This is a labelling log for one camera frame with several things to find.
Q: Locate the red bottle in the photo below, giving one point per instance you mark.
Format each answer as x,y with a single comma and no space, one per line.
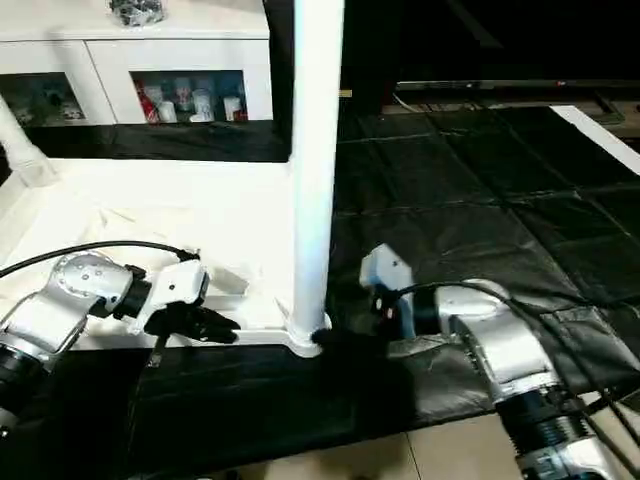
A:
148,102

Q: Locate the black work mat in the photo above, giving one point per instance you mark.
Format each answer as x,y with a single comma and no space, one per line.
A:
480,200

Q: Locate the white plastic table top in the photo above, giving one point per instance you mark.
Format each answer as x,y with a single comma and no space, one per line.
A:
150,210

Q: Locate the grey metallic ornament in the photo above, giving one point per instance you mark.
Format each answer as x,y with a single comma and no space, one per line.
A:
138,11

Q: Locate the tan label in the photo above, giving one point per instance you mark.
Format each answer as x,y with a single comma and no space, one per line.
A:
345,94

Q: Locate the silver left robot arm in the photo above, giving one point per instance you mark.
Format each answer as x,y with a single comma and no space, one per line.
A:
60,310

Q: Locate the white glass door cabinet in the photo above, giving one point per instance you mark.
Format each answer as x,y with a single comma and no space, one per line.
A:
120,50

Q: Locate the white cup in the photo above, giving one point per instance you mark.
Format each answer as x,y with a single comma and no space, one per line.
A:
232,106

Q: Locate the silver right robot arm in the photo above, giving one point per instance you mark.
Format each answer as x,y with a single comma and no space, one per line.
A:
510,350

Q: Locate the white bottle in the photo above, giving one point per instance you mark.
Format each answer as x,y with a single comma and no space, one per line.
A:
203,102

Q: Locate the white plastic table leg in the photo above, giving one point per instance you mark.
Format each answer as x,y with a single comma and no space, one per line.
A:
315,150
18,140

